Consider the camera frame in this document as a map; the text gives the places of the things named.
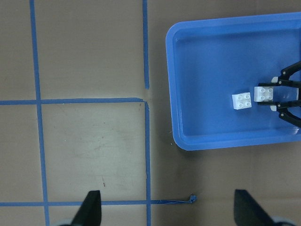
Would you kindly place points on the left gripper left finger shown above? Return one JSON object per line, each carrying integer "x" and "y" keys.
{"x": 89, "y": 213}

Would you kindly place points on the blue plastic tray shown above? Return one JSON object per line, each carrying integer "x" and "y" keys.
{"x": 209, "y": 61}

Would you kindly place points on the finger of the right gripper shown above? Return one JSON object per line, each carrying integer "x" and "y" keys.
{"x": 284, "y": 78}
{"x": 283, "y": 110}

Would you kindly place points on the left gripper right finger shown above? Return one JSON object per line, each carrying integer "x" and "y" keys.
{"x": 247, "y": 211}

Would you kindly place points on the white block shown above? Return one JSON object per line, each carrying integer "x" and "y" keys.
{"x": 241, "y": 101}
{"x": 263, "y": 94}

